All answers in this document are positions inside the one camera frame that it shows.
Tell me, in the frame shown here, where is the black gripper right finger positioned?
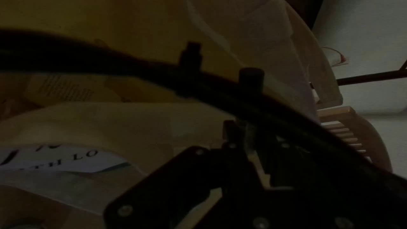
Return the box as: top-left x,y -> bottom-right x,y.
254,129 -> 407,229

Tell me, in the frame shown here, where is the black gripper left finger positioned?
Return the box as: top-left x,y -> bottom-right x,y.
103,146 -> 236,229

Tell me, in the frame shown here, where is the white marker with black cap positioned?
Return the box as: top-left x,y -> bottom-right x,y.
244,123 -> 271,189

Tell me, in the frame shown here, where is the wooden chair at table end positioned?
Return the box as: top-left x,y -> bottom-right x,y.
318,105 -> 393,171

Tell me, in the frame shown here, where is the black coat rack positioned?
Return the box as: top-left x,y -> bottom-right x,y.
337,59 -> 407,86

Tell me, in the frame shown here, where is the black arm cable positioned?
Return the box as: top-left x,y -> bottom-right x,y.
0,29 -> 407,200

